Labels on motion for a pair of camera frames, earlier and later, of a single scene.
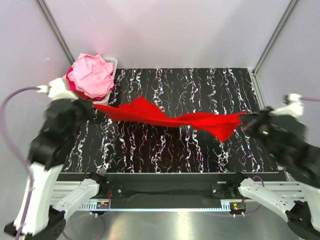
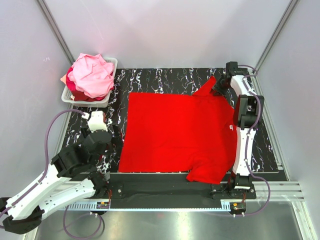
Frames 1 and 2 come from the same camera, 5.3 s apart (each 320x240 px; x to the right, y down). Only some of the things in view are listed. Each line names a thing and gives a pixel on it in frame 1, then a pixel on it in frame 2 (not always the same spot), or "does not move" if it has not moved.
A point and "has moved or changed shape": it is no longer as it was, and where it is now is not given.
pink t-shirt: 91,74 does not move
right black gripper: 248,122 → 218,92
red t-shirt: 223,124 has moved or changed shape
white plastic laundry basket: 106,100 does not move
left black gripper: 87,106 → 117,142
